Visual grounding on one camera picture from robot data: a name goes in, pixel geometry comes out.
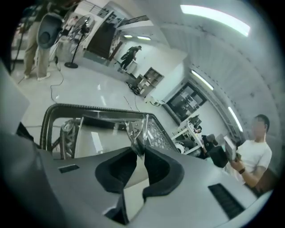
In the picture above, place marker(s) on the ceiling light bar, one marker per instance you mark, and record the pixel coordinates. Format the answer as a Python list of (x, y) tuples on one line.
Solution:
[(216, 21), (202, 79), (143, 38), (235, 119), (128, 36)]

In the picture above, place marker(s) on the grey domed backpack device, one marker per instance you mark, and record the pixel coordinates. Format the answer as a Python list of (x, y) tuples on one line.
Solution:
[(49, 31)]

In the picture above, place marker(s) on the white pedestal cabinet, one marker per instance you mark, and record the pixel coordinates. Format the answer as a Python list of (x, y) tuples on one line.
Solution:
[(132, 69)]

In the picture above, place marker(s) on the white low cabinet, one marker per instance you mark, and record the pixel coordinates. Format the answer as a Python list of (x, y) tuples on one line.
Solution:
[(155, 102)]

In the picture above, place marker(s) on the white round-faced appliance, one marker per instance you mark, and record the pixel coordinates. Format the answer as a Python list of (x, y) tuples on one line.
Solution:
[(180, 148)]

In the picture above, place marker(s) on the white desk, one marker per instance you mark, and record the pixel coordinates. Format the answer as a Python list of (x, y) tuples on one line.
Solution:
[(184, 130)]

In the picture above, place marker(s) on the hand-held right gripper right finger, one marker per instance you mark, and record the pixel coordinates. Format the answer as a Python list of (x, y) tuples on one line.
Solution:
[(173, 176)]

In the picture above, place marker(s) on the wooden cubby shelf unit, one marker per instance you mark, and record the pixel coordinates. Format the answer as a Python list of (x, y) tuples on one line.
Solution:
[(151, 80)]

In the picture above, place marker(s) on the dark glass double door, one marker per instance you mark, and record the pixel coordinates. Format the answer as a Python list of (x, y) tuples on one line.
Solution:
[(184, 102)]

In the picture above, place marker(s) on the grey mesh basket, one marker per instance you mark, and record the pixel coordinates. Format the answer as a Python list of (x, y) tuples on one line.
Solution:
[(89, 108)]

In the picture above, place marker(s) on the black staircase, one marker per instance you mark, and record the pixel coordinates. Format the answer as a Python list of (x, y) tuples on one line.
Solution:
[(100, 42)]

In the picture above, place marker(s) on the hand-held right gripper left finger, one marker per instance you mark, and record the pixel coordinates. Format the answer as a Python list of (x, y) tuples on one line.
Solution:
[(104, 176)]

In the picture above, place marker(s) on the black pedestal fan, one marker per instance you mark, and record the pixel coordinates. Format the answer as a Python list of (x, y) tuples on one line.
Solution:
[(84, 27)]

